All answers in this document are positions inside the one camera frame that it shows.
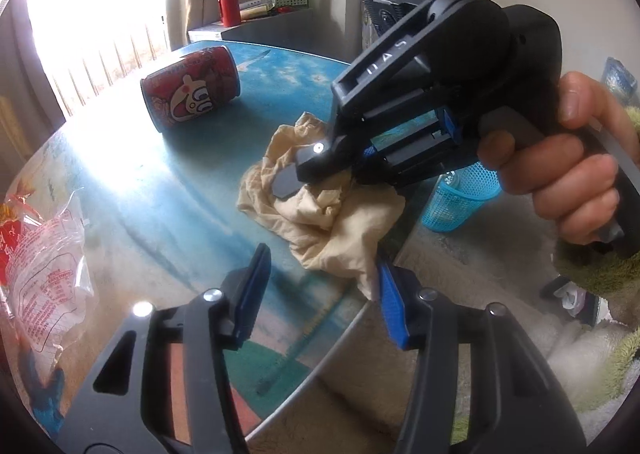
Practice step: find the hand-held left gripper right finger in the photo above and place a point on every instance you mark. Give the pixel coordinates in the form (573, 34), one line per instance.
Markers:
(392, 304)

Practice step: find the flat white box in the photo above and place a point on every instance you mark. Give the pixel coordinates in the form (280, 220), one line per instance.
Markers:
(250, 3)

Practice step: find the grey cabinet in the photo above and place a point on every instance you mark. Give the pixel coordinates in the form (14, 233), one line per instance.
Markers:
(280, 26)

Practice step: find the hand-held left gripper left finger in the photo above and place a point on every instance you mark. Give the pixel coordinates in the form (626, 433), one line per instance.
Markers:
(252, 289)

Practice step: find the window grille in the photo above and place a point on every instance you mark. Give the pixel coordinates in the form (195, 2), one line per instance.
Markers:
(110, 64)

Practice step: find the red thermos bottle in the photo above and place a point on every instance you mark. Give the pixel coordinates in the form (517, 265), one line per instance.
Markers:
(230, 9)

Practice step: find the red cartoon drink can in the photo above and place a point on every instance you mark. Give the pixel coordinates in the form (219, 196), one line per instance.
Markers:
(190, 89)

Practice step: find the red snack packet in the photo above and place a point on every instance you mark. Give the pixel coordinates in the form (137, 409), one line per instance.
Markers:
(7, 244)

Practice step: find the blue mesh plastic basket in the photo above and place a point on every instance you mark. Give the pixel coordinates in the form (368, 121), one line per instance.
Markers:
(450, 204)

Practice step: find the person's right hand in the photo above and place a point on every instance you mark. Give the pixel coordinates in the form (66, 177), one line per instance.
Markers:
(570, 184)

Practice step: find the beige cloth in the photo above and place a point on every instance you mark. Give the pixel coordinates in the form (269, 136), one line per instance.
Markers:
(340, 239)

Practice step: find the yellow wooden item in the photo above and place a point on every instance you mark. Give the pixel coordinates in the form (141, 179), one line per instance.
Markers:
(255, 12)

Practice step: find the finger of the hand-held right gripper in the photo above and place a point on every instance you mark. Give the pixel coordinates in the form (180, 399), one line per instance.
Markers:
(320, 161)
(400, 169)

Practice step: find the green fluffy cloth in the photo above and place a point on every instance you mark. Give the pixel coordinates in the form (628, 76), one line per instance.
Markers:
(615, 279)

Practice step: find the clear red-printed plastic bag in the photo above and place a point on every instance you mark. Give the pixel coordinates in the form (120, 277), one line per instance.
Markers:
(50, 279)

